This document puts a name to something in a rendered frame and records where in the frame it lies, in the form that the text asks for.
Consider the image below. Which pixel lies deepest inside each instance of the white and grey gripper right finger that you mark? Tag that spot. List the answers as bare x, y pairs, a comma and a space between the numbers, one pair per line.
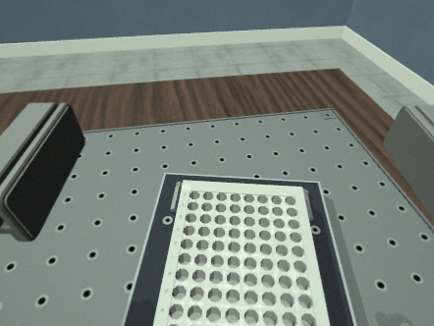
410, 143

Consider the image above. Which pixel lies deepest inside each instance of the white perforated plate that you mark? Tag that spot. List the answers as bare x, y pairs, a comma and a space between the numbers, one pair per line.
241, 255

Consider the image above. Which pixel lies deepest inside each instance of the grey perforated base plate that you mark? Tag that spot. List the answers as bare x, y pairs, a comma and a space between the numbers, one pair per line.
80, 269

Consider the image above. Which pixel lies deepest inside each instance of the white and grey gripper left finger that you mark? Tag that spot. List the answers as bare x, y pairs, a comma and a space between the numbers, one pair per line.
38, 151

